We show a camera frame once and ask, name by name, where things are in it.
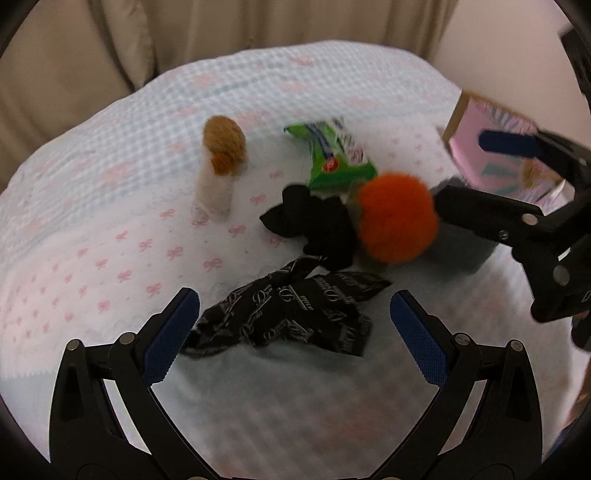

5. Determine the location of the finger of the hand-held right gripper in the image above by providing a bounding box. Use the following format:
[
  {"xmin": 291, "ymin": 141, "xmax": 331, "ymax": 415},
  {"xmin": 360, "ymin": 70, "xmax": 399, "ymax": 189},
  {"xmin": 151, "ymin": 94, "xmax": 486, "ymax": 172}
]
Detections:
[
  {"xmin": 433, "ymin": 186, "xmax": 591, "ymax": 302},
  {"xmin": 479, "ymin": 130, "xmax": 591, "ymax": 195}
]

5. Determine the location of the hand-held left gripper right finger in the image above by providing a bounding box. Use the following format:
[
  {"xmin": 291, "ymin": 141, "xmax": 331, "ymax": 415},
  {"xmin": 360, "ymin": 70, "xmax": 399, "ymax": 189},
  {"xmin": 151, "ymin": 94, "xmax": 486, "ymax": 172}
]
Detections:
[{"xmin": 369, "ymin": 290, "xmax": 544, "ymax": 480}]

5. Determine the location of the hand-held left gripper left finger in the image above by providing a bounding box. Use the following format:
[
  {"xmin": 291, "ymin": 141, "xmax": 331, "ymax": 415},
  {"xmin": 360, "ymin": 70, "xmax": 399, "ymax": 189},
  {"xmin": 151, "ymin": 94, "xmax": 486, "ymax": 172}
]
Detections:
[{"xmin": 48, "ymin": 287, "xmax": 218, "ymax": 480}]

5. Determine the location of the pink box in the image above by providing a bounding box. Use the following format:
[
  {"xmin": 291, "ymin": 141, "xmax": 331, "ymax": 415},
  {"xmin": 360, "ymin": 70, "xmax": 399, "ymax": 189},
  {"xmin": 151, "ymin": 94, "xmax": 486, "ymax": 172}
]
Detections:
[{"xmin": 441, "ymin": 91, "xmax": 571, "ymax": 214}]

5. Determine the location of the grey cloth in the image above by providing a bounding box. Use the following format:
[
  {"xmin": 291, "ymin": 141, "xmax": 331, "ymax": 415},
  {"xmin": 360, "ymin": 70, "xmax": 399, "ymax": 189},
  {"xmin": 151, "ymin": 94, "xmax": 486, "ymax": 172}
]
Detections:
[{"xmin": 429, "ymin": 175, "xmax": 502, "ymax": 275}]

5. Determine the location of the orange fluffy pompom plush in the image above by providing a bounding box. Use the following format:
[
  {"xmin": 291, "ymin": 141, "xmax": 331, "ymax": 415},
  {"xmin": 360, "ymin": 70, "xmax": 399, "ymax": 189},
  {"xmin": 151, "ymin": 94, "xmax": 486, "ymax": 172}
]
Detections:
[{"xmin": 356, "ymin": 172, "xmax": 439, "ymax": 264}]

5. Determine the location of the dark object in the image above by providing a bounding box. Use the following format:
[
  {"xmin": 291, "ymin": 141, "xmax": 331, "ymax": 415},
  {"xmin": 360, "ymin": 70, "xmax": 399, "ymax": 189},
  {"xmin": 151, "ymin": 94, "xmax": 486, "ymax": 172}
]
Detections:
[{"xmin": 560, "ymin": 27, "xmax": 591, "ymax": 97}]

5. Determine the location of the black printed cloth bow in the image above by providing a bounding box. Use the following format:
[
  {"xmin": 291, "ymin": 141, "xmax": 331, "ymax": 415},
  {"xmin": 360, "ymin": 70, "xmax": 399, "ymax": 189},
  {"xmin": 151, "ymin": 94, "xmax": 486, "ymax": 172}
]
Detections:
[{"xmin": 180, "ymin": 257, "xmax": 391, "ymax": 358}]

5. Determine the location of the white blanket with pink bows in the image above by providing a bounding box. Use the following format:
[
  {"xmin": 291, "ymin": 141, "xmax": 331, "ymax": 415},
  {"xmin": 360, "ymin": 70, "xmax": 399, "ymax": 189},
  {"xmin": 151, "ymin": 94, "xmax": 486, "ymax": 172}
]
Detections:
[{"xmin": 0, "ymin": 41, "xmax": 585, "ymax": 480}]

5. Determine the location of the green snack packet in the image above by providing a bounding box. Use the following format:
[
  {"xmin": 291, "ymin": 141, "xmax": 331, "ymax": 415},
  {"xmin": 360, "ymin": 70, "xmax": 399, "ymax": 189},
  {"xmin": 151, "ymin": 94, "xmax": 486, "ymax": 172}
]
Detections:
[{"xmin": 283, "ymin": 117, "xmax": 379, "ymax": 191}]

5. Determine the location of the black scrunchie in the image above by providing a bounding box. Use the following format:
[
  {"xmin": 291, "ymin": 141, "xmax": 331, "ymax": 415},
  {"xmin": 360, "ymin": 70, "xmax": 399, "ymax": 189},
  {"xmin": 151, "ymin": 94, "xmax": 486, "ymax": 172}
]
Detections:
[{"xmin": 259, "ymin": 184, "xmax": 358, "ymax": 269}]

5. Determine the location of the brown and white mushroom plush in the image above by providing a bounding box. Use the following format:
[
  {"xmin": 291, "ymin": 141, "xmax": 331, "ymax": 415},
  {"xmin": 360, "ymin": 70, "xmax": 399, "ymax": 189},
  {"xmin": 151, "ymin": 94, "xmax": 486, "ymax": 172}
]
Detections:
[{"xmin": 193, "ymin": 116, "xmax": 247, "ymax": 217}]

